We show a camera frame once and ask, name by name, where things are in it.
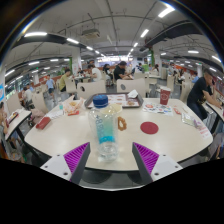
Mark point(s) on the person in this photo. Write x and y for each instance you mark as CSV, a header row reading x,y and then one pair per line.
x,y
50,85
198,93
119,71
27,96
64,81
96,74

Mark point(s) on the crumpled food wrapper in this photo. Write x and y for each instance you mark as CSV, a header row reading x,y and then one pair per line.
x,y
73,106

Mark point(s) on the red paper cup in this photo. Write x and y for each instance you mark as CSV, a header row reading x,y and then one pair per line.
x,y
165,96

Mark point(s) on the red pouch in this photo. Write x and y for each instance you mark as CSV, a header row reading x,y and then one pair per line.
x,y
43,122

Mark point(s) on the clear blue-capped water bottle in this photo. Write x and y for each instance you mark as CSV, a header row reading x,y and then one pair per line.
x,y
103,133

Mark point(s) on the printed sticker sheet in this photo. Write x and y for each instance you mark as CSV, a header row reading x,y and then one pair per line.
x,y
158,109

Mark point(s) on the dark food tray with liner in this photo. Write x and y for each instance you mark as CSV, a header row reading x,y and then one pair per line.
x,y
125,100

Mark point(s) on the small red sauce packet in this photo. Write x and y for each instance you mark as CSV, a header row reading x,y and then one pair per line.
x,y
177,111

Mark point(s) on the white paper sheet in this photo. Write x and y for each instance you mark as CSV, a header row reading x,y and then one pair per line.
x,y
55,114

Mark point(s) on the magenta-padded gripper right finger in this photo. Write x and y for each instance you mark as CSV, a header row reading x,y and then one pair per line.
x,y
146,156

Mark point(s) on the white paper napkin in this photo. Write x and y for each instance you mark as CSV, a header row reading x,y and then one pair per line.
x,y
133,94

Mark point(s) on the flat round red coaster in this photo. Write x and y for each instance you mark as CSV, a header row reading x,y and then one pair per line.
x,y
149,128

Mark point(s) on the ceiling lights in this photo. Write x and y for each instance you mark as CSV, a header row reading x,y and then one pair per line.
x,y
165,12

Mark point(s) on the neighbouring cream table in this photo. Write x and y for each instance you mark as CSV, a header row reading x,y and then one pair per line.
x,y
18,121

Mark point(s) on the ceiling air conditioner unit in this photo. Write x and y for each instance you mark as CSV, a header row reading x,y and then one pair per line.
x,y
90,33

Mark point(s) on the cream chair with round hole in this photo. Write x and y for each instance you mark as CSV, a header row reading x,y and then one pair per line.
x,y
133,86
91,89

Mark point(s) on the clear plastic bag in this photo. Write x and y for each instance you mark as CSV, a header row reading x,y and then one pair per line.
x,y
190,120

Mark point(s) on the cream chairs group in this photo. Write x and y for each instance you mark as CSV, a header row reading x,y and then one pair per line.
x,y
40,102

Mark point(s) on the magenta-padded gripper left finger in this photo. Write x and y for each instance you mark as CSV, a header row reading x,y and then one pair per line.
x,y
76,156

